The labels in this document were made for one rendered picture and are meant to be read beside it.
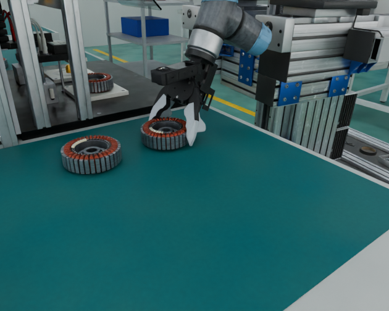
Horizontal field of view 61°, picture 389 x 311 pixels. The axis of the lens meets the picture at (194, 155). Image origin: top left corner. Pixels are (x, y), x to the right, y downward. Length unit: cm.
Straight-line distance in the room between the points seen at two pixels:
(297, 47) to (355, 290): 74
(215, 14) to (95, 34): 605
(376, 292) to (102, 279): 33
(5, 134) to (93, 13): 601
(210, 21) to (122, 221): 46
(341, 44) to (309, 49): 13
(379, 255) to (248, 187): 22
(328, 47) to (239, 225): 76
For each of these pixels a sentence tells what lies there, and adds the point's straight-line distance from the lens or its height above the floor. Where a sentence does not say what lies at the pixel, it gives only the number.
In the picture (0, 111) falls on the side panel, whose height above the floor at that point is 83.
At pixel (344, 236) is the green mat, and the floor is 75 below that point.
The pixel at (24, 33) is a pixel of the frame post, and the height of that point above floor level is 97.
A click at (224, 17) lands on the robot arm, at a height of 101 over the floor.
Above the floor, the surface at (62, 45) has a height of 92.
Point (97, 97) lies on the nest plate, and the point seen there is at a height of 78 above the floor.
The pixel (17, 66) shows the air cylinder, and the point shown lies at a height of 82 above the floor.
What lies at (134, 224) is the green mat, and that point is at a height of 75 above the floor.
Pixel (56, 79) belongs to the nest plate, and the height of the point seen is 78.
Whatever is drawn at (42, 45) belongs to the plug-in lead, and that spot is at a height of 92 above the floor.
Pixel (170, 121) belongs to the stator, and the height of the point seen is 79.
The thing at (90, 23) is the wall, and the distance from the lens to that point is 673.
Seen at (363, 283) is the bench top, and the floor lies 75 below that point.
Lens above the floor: 107
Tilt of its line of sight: 27 degrees down
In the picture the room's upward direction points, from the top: 1 degrees clockwise
